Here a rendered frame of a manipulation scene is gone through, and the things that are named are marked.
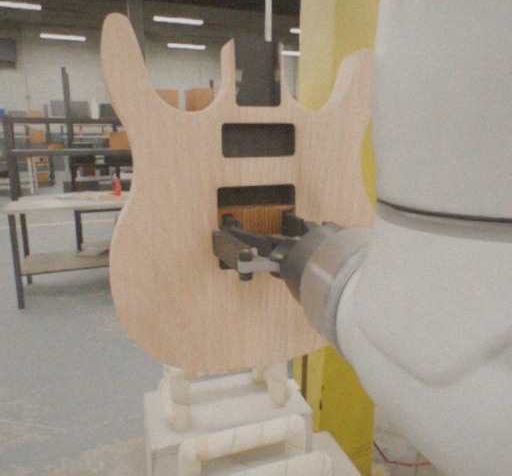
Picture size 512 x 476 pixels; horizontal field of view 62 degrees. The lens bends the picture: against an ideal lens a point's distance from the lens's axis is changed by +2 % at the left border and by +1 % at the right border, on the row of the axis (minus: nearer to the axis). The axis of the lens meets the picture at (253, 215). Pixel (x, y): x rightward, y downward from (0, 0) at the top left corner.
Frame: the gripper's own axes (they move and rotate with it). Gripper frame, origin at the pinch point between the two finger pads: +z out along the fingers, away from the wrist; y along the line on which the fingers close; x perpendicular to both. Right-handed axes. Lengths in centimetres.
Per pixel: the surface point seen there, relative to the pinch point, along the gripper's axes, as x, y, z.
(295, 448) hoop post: -37.0, 8.0, 6.1
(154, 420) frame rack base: -35.4, -12.0, 17.9
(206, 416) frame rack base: -35.5, -3.7, 16.0
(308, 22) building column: 52, 60, 111
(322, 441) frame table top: -53, 22, 23
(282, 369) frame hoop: -28.2, 9.0, 13.6
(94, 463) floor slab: -144, -31, 148
